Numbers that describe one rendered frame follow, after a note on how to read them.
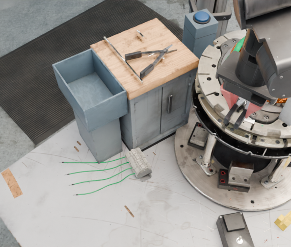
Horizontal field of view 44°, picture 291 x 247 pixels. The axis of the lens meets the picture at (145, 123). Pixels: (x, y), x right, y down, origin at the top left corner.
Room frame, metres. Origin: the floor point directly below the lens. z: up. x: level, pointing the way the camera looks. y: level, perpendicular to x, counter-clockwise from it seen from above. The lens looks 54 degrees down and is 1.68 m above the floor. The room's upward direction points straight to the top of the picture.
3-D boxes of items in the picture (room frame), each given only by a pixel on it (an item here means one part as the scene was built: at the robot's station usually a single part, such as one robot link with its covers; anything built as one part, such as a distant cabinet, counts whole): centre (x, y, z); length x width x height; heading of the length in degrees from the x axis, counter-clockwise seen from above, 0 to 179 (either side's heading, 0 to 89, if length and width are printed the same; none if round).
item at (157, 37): (0.65, 0.00, 1.05); 0.20 x 0.19 x 0.02; 122
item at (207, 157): (0.48, -0.17, 0.91); 0.02 x 0.02 x 0.21
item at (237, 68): (0.39, -0.17, 1.28); 0.10 x 0.07 x 0.07; 54
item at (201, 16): (0.82, -0.16, 1.04); 0.04 x 0.04 x 0.01
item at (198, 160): (0.48, -0.17, 0.81); 0.07 x 0.03 x 0.01; 30
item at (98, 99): (0.57, 0.13, 0.92); 0.17 x 0.11 x 0.28; 32
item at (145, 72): (0.57, 0.00, 1.09); 0.04 x 0.01 x 0.02; 137
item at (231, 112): (0.38, -0.15, 1.17); 0.04 x 0.01 x 0.02; 145
